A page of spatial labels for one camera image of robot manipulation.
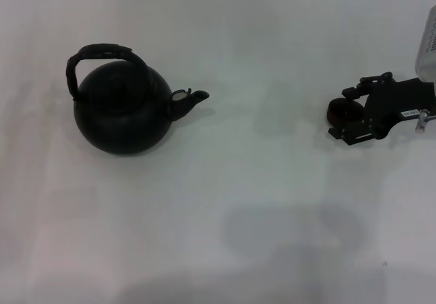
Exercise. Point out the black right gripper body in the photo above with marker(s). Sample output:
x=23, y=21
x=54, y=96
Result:
x=391, y=103

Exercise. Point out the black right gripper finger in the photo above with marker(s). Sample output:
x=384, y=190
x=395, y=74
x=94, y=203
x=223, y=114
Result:
x=351, y=137
x=366, y=86

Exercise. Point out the small dark teacup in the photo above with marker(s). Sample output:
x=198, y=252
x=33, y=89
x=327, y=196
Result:
x=342, y=111

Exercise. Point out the black round teapot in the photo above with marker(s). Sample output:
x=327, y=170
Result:
x=119, y=120

